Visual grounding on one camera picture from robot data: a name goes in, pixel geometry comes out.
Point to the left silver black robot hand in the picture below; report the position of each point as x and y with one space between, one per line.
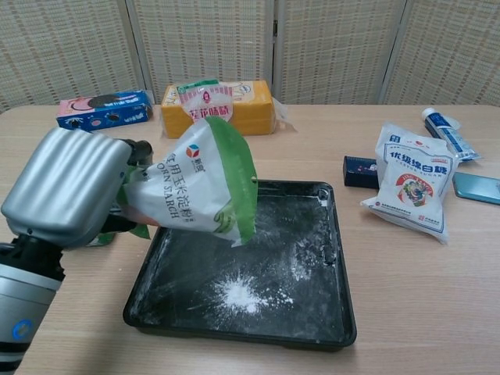
66 187

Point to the green white corn starch bag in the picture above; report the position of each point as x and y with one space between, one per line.
195 183

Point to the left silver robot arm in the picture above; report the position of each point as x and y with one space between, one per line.
23 304

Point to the red white small packet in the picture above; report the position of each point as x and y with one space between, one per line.
211 103

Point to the black baking tray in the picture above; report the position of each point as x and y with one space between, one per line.
297 273

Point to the white sugar bag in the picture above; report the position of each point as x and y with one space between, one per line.
414 187

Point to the green tub with yellow lid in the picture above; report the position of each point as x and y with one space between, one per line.
102 239

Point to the blue pink cookie box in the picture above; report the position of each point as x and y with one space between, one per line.
105 111

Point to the beige woven folding screen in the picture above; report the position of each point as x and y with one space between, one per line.
195 47

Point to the yellow tissue pack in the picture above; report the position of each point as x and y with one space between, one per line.
254 109

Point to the dark blue small box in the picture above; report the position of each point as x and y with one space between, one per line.
359 172

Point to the blue white toothpaste tube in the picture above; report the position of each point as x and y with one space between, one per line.
449 133

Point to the teal smartphone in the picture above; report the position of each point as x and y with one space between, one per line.
478 187

